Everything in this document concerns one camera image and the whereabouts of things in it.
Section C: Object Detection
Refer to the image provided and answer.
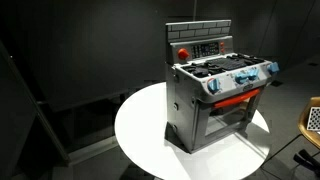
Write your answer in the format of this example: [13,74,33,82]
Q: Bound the red round stove knob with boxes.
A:
[178,48,189,60]

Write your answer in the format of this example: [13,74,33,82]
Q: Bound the grey toy stove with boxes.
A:
[165,20,279,153]

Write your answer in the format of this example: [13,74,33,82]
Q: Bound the blue left stove knob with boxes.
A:
[207,79,220,93]

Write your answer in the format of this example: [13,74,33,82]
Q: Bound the blue stove knob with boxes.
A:
[207,79,220,93]
[267,62,279,74]

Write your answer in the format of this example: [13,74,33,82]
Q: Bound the blue middle stove knobs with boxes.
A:
[235,69,259,84]

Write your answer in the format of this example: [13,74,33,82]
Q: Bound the blue right stove knob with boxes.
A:
[267,62,279,74]

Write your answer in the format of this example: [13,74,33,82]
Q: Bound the round white table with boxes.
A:
[115,83,271,180]

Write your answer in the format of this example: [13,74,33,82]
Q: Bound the checkered calibration board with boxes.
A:
[307,107,320,131]

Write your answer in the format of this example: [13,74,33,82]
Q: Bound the yellow chair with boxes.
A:
[297,96,320,150]

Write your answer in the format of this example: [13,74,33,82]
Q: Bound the orange oven door handle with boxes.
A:
[213,89,260,108]

